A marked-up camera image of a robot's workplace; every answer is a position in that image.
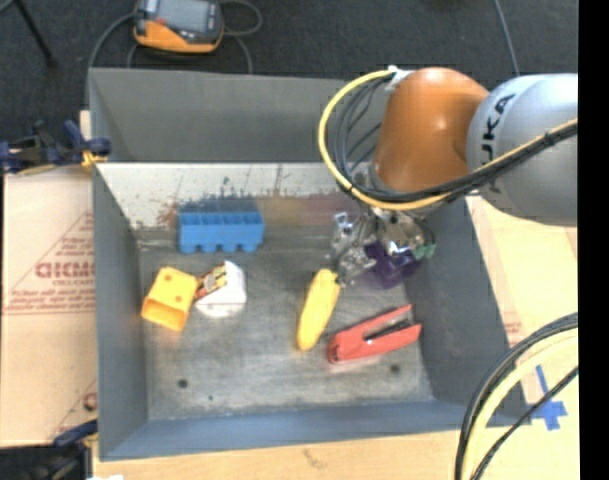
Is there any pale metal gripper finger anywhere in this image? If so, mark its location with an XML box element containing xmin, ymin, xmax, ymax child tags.
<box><xmin>330</xmin><ymin>211</ymin><xmax>369</xmax><ymax>255</ymax></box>
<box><xmin>333</xmin><ymin>247</ymin><xmax>379</xmax><ymax>287</ymax></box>

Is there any purple plastic cup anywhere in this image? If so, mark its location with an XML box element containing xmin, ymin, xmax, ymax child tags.
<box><xmin>362</xmin><ymin>240</ymin><xmax>421</xmax><ymax>290</ymax></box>

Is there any yellow toy corn cob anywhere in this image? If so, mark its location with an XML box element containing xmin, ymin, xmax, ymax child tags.
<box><xmin>295</xmin><ymin>267</ymin><xmax>342</xmax><ymax>352</ymax></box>

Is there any blue plastic building block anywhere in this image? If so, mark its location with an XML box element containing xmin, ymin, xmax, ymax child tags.
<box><xmin>177</xmin><ymin>201</ymin><xmax>267</xmax><ymax>255</ymax></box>

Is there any red hand tool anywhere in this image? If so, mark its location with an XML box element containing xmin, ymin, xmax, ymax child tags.
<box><xmin>325</xmin><ymin>303</ymin><xmax>423</xmax><ymax>366</ymax></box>

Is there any orange and red small packet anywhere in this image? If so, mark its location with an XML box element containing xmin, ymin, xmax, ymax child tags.
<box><xmin>194</xmin><ymin>262</ymin><xmax>230</xmax><ymax>300</ymax></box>

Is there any white round cup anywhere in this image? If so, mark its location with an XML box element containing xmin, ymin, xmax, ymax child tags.
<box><xmin>193</xmin><ymin>259</ymin><xmax>249</xmax><ymax>320</ymax></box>

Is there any grey metal bin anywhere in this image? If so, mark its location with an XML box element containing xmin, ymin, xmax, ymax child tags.
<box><xmin>86</xmin><ymin>66</ymin><xmax>526</xmax><ymax>462</ymax></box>

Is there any yellow cheese-shaped block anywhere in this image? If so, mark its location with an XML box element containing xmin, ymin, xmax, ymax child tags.
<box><xmin>140</xmin><ymin>266</ymin><xmax>200</xmax><ymax>333</ymax></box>

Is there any brown cardboard board red print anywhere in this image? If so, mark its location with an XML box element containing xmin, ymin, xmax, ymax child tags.
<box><xmin>0</xmin><ymin>165</ymin><xmax>579</xmax><ymax>450</ymax></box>

